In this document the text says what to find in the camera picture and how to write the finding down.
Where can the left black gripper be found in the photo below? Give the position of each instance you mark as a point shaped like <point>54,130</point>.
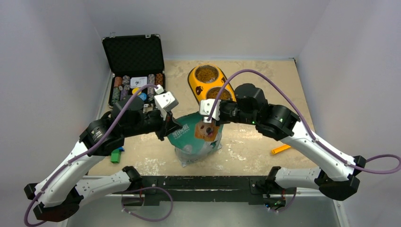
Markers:
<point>166,127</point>

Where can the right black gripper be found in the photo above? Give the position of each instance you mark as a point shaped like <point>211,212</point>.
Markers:
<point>222,118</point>

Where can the green dog food bag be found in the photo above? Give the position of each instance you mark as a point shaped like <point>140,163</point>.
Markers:
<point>196,139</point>

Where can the yellow plastic scoop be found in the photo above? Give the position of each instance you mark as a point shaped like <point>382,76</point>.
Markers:
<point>280,149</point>

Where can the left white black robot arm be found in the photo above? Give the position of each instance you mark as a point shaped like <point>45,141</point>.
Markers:
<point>64,191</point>

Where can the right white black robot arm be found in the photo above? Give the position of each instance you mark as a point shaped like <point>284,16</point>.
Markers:
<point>334,175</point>

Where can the yellow double pet bowl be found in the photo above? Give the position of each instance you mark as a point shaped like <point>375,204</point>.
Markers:
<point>205,81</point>

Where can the green blue toy blocks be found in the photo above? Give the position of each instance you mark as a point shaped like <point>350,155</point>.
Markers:
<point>115,155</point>

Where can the black poker chip case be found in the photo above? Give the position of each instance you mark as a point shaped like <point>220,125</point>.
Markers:
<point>135,61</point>

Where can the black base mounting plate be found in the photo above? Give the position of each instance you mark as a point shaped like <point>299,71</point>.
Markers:
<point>254,190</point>

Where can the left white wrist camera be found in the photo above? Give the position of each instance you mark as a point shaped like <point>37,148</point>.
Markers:
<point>165,101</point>

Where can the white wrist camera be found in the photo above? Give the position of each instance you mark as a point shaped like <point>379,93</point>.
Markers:
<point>165,101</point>
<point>209,109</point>

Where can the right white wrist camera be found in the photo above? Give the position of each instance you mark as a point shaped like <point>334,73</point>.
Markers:
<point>209,109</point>

